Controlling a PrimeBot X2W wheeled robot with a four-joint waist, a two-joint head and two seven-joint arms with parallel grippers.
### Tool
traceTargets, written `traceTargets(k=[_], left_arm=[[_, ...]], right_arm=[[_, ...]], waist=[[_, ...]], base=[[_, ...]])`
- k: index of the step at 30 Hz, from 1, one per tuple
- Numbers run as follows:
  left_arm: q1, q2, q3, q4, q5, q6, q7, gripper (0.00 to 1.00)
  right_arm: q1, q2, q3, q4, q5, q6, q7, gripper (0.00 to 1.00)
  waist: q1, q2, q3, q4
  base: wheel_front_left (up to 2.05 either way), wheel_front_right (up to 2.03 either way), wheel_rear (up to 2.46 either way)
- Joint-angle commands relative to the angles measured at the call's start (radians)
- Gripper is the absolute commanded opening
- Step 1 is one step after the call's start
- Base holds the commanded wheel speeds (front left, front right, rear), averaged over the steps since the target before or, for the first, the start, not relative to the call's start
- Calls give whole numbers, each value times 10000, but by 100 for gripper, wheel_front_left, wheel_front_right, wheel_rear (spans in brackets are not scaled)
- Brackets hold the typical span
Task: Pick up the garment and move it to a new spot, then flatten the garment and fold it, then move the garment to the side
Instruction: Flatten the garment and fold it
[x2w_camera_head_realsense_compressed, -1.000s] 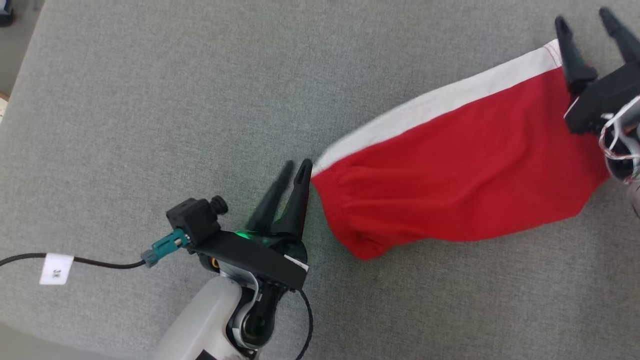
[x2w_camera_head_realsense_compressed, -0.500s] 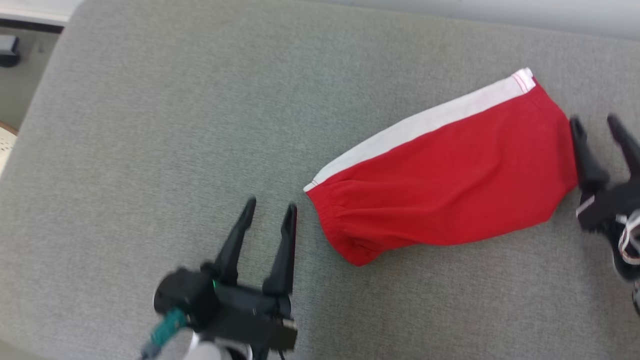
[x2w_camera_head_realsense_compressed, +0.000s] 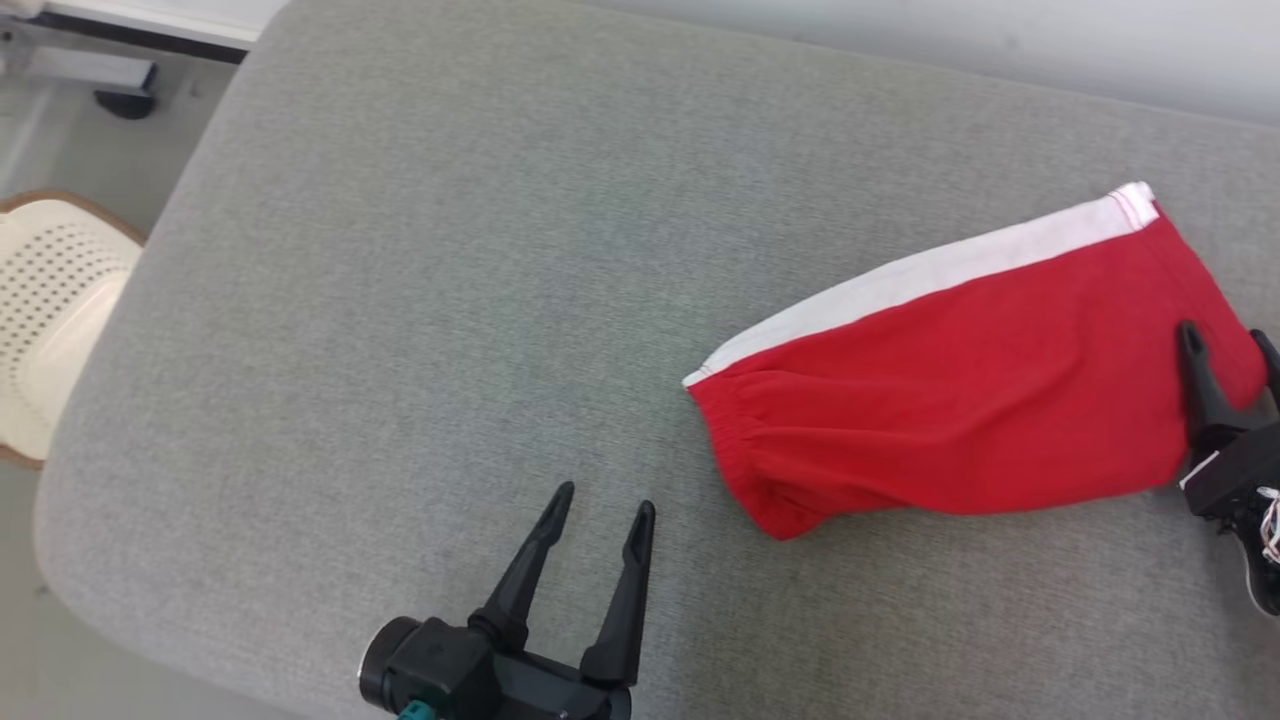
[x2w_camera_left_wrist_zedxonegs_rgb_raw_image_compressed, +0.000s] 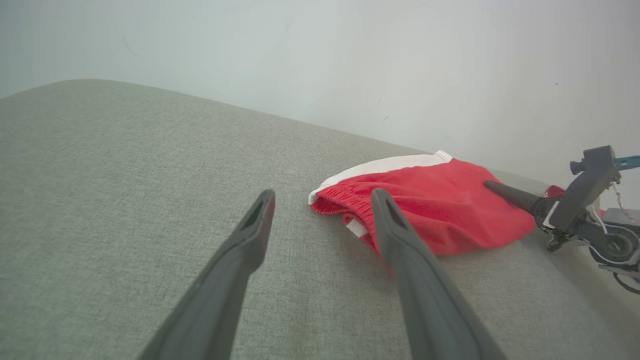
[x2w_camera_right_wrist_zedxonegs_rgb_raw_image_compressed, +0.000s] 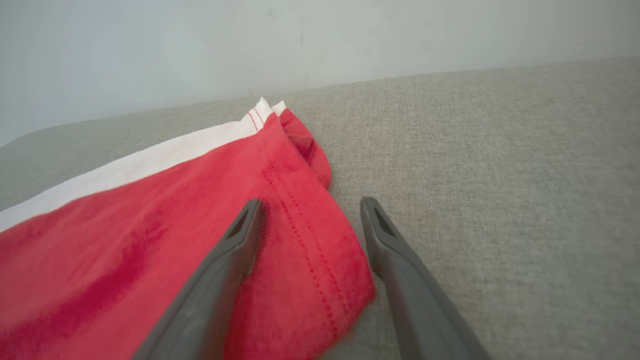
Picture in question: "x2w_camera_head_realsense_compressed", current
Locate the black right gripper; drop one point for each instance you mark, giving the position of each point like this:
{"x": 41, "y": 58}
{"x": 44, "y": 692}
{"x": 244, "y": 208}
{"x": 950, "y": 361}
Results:
{"x": 1240, "y": 470}

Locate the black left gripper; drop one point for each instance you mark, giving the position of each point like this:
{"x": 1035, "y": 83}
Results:
{"x": 545, "y": 690}

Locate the red shorts with white stripe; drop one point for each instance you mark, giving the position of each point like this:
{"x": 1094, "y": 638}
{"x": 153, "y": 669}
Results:
{"x": 980, "y": 390}

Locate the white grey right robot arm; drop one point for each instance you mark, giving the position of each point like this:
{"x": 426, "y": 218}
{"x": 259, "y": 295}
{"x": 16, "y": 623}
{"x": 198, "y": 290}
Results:
{"x": 1260, "y": 560}

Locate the grey fabric sofa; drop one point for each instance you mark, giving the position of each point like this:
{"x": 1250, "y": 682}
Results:
{"x": 450, "y": 300}

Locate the white perforated chair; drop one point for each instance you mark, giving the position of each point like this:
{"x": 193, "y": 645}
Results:
{"x": 50, "y": 320}

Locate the grey furniture foot with caster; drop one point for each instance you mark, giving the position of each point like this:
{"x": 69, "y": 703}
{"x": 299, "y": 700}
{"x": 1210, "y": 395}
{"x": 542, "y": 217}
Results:
{"x": 90, "y": 75}

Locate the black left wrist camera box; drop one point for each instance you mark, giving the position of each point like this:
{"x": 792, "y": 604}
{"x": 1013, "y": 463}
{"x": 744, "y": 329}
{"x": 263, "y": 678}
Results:
{"x": 425, "y": 665}

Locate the white wall baseboard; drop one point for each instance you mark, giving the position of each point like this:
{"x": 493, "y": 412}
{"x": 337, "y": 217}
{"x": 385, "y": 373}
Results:
{"x": 150, "y": 25}

